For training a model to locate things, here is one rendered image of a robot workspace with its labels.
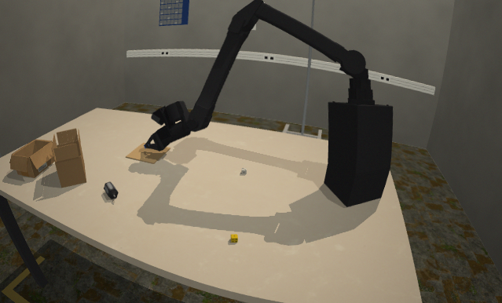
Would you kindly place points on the tan flat mat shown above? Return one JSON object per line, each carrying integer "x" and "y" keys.
{"x": 146, "y": 154}

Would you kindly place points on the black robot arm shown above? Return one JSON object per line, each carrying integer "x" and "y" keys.
{"x": 353, "y": 63}

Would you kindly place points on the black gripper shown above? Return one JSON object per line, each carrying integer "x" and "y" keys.
{"x": 160, "y": 144}

